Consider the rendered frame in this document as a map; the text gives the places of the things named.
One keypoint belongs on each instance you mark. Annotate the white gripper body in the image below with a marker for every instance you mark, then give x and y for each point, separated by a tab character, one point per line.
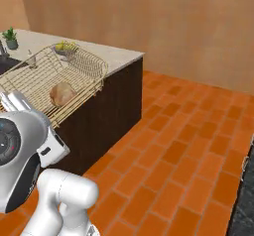
16	101

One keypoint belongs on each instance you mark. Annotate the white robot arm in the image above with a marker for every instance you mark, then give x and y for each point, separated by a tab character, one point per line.
63	193

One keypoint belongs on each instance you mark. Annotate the round brown bread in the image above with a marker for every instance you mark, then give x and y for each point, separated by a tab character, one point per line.
62	94

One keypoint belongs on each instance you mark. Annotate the dark wooden counter island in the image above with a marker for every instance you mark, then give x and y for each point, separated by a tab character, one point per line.
109	107

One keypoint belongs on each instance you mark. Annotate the dark stone counter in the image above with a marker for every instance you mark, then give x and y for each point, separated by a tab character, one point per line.
244	200

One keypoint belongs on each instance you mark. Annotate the dark sink basin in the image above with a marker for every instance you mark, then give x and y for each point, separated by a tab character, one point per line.
6	64

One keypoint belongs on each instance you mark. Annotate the grey sink tap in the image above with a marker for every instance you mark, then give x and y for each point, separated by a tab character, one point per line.
3	50

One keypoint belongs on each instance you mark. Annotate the green potted plant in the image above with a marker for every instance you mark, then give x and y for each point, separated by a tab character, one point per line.
11	39

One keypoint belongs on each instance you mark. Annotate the grey fruit bowl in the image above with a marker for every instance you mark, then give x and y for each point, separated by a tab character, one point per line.
61	53

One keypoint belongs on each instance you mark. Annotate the yellow fruit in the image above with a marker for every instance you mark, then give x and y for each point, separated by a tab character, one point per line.
64	46

